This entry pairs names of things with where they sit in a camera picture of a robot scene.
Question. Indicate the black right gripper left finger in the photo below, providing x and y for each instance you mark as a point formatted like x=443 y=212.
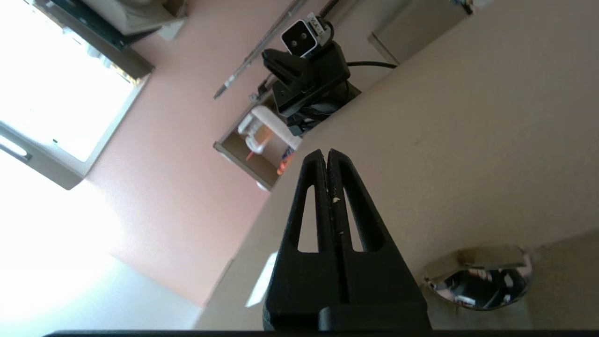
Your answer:
x=295 y=281

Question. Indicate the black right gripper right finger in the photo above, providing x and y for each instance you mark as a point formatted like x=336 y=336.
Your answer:
x=383 y=281

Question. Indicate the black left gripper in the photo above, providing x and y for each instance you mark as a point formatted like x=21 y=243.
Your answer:
x=318 y=84

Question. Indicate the brown cardboard shoe box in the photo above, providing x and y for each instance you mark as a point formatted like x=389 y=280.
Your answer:
x=468 y=140

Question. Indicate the long grey metal rod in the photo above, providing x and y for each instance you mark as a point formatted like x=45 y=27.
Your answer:
x=257 y=51

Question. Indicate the white plastic pipe piece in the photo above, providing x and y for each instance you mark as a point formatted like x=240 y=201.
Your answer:
x=269 y=119

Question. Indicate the open brown storage carton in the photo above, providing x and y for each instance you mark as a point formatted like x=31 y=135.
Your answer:
x=243 y=154

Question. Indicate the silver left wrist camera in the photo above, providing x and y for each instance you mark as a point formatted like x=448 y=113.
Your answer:
x=302 y=37

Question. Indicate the bright window with frame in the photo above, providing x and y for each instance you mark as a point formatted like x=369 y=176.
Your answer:
x=56 y=93

